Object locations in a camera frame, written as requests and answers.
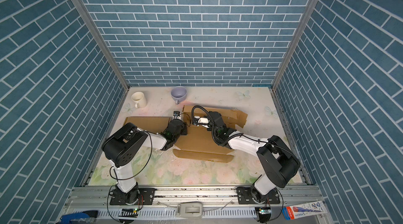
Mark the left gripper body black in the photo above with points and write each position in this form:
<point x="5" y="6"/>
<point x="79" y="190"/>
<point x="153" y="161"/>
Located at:
<point x="182" y="131"/>

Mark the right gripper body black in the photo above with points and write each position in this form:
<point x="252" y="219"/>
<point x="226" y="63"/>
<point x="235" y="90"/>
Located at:
<point x="216" y="135"/>

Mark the brown cardboard box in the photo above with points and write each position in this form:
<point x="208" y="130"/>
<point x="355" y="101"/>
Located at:
<point x="151" y="124"/>

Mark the brown cardboard sheet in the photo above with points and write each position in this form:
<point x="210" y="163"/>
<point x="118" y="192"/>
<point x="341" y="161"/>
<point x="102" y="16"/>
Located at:
<point x="199" y="145"/>

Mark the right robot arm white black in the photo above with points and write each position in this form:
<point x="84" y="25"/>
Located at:
<point x="280" y="165"/>

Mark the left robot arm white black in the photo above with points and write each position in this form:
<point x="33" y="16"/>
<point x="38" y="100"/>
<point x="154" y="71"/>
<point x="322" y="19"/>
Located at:
<point x="123" y="145"/>

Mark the lavender speckled ceramic cup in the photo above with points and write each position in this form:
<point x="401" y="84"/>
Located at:
<point x="179" y="94"/>

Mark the white ceramic mug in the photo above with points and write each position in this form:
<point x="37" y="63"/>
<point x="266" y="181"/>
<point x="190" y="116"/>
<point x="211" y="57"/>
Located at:
<point x="139" y="100"/>

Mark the small green circuit board right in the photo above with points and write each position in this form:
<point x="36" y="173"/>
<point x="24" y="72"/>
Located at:
<point x="264" y="211"/>

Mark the white red blue carton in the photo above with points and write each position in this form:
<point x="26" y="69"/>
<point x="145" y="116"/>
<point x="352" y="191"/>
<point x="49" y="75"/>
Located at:
<point x="304" y="210"/>

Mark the blue tool at bottom left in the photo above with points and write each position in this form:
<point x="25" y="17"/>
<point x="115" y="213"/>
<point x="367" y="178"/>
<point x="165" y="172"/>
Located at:
<point x="83" y="217"/>

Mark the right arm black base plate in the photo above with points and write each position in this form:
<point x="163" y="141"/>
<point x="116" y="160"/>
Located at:
<point x="249" y="195"/>

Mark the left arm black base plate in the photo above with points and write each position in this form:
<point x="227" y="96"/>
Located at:
<point x="137" y="196"/>

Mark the grey plastic handle clamp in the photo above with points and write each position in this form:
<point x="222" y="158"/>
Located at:
<point x="189" y="210"/>

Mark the aluminium mounting rail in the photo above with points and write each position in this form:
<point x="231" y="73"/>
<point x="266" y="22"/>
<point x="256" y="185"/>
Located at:
<point x="97" y="197"/>

